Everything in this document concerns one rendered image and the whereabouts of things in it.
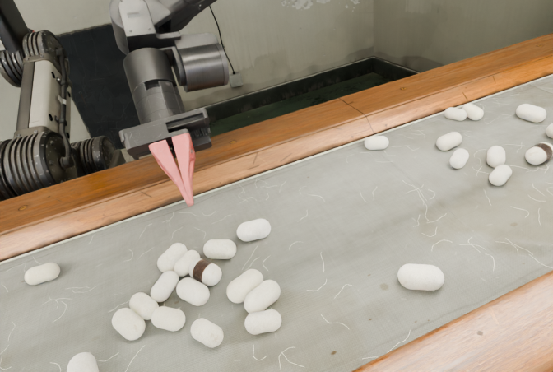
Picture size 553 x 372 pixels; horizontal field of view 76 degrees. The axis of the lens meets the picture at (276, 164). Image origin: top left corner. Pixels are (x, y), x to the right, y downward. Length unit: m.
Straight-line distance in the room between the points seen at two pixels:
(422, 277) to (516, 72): 0.51
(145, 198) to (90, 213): 0.07
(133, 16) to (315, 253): 0.35
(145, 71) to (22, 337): 0.31
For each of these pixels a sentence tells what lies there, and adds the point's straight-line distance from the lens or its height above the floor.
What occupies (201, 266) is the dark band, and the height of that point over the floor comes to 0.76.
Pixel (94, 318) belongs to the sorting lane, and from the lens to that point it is 0.42.
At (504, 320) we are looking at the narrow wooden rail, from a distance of 0.33.
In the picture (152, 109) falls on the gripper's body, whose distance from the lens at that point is 0.45.
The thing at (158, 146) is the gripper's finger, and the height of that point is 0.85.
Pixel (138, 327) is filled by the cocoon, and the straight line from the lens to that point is 0.36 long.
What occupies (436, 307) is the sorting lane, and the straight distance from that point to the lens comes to 0.35.
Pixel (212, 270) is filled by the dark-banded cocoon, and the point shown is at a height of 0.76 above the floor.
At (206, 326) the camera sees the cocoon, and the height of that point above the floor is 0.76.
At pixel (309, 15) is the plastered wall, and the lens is 2.63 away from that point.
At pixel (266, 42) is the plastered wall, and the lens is 2.52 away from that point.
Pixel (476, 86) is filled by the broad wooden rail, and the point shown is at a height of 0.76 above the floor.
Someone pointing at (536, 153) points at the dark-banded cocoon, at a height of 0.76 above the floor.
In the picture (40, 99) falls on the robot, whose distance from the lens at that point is 0.82.
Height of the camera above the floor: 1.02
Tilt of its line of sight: 33 degrees down
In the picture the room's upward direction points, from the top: 10 degrees counter-clockwise
